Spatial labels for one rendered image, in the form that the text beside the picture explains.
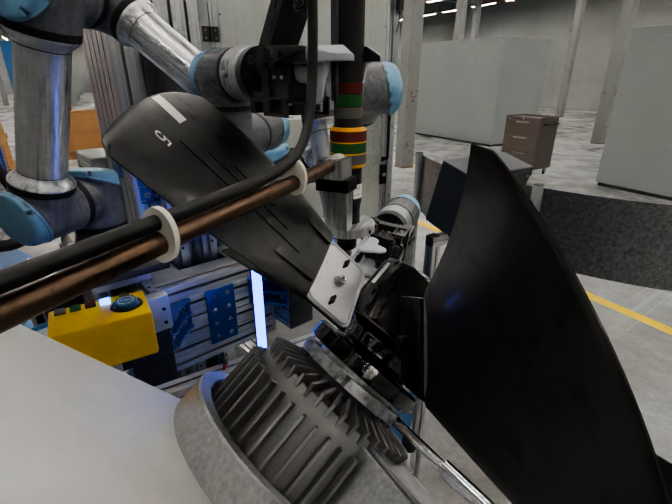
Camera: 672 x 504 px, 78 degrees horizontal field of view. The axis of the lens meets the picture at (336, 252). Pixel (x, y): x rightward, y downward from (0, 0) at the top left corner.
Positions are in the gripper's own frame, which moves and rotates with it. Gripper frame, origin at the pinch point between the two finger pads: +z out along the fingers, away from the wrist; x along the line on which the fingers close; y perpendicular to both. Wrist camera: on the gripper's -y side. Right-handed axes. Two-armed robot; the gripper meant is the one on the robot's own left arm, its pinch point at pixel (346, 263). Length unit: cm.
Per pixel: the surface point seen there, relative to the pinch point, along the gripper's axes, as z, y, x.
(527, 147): -673, 70, 68
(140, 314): 11.3, -33.6, 14.6
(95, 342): 17.6, -37.7, 18.0
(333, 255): 18.0, 3.7, -9.9
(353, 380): 26.6, 10.2, -1.1
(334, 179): 16.8, 2.4, -18.3
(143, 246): 43.1, 1.2, -20.1
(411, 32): -659, -139, -76
